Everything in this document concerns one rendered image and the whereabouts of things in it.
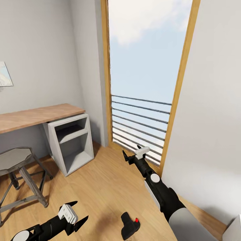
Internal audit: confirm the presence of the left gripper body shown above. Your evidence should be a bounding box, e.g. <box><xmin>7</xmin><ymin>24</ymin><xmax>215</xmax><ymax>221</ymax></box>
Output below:
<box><xmin>48</xmin><ymin>215</ymin><xmax>74</xmax><ymax>239</ymax></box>

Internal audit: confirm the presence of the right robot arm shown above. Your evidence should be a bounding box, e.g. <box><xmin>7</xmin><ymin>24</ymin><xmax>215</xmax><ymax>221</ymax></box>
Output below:
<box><xmin>124</xmin><ymin>145</ymin><xmax>218</xmax><ymax>241</ymax></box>

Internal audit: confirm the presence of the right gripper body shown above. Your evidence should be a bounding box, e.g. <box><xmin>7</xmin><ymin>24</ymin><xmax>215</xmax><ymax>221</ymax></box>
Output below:
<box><xmin>128</xmin><ymin>154</ymin><xmax>147</xmax><ymax>170</ymax></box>

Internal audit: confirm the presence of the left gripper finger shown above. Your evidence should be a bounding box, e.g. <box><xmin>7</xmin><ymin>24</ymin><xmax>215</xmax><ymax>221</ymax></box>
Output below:
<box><xmin>66</xmin><ymin>201</ymin><xmax>78</xmax><ymax>207</ymax></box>
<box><xmin>73</xmin><ymin>216</ymin><xmax>88</xmax><ymax>232</ymax></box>

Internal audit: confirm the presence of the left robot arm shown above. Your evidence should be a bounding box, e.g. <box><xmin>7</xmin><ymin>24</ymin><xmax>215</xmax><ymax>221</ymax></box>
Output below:
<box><xmin>11</xmin><ymin>201</ymin><xmax>88</xmax><ymax>241</ymax></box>

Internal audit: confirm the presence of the digital camera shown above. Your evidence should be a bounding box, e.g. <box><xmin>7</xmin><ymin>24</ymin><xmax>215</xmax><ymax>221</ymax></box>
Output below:
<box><xmin>121</xmin><ymin>212</ymin><xmax>140</xmax><ymax>241</ymax></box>

